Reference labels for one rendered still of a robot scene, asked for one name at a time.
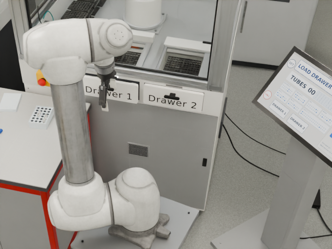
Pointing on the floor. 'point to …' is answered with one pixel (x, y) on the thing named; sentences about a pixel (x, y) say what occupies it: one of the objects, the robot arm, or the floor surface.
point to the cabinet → (154, 144)
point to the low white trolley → (29, 177)
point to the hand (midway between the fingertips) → (109, 98)
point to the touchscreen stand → (282, 207)
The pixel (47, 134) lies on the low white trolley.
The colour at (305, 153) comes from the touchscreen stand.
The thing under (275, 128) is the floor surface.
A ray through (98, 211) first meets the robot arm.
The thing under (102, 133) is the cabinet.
